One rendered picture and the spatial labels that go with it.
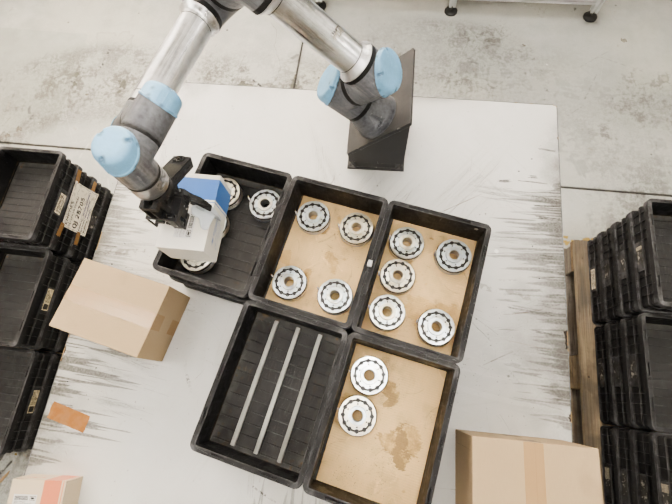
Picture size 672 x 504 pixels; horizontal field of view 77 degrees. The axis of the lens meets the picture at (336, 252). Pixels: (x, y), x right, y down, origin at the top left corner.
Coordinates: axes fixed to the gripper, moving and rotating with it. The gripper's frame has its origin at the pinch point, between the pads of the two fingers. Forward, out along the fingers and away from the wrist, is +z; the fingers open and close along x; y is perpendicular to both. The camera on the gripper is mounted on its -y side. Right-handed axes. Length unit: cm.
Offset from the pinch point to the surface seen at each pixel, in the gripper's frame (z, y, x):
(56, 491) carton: 33, 74, -36
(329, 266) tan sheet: 28.4, 1.9, 32.4
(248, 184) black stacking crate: 28.8, -23.4, 2.0
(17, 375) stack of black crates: 84, 49, -101
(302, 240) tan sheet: 28.5, -5.6, 22.9
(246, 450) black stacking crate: 28, 55, 17
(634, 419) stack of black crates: 73, 34, 143
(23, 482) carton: 33, 73, -47
